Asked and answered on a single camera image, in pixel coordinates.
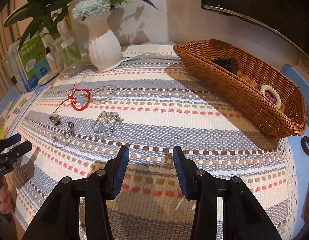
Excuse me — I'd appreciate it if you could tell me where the purple spiral hair tie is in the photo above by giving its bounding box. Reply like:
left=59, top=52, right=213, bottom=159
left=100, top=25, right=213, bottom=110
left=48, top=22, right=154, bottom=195
left=257, top=83, right=278, bottom=105

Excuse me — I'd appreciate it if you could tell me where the black bangle bracelet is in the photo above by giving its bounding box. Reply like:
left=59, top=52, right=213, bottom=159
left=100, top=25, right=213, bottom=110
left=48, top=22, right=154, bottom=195
left=211, top=57, right=239, bottom=75

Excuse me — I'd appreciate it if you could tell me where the cream beaded bracelet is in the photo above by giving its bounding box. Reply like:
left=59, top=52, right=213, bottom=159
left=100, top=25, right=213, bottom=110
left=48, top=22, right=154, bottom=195
left=260, top=84, right=282, bottom=110

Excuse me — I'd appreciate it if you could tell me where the left hand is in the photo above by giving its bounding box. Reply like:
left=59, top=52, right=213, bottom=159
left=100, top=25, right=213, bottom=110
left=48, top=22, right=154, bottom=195
left=0, top=176, right=12, bottom=215

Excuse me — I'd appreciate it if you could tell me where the white leaflet on table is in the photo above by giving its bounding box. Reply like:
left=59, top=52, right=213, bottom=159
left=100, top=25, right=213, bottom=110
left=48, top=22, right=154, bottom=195
left=0, top=92, right=37, bottom=140

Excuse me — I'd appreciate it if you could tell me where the striped woven table mat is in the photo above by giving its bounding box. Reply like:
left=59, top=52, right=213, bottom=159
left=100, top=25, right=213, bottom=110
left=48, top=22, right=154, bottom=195
left=8, top=54, right=296, bottom=239

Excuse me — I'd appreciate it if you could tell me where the green blue booklet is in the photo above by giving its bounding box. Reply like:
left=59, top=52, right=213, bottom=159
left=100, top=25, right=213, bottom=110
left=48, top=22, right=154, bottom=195
left=7, top=35, right=51, bottom=93

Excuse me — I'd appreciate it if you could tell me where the glass jar with plant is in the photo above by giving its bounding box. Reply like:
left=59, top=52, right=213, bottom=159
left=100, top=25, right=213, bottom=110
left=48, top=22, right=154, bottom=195
left=52, top=31, right=86, bottom=77

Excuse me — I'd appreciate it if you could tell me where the brown wicker basket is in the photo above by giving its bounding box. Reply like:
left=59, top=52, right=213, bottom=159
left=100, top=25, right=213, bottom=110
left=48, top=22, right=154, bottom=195
left=172, top=38, right=307, bottom=139

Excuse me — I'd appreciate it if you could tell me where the white ribbed vase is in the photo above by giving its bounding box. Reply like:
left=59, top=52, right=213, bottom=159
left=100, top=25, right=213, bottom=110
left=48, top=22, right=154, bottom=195
left=79, top=12, right=122, bottom=72

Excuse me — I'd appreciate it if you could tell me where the green leafy plant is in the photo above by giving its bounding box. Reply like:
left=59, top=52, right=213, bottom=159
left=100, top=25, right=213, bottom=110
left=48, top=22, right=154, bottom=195
left=4, top=0, right=73, bottom=49

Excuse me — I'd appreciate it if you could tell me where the white pearl bracelet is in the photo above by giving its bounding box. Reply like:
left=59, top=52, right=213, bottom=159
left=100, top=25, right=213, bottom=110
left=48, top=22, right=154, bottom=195
left=91, top=85, right=118, bottom=106

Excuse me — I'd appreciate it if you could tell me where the red string bracelet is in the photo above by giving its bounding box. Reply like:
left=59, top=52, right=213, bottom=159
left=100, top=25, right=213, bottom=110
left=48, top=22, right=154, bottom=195
left=52, top=82, right=92, bottom=114

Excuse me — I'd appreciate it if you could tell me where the dark wooden ring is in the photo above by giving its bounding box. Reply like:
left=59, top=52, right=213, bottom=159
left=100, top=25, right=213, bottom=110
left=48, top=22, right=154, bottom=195
left=300, top=135, right=309, bottom=156

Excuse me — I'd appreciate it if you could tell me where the wall mounted television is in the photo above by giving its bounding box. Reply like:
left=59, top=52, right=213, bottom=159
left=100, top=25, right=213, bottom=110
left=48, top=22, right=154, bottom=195
left=201, top=0, right=309, bottom=58

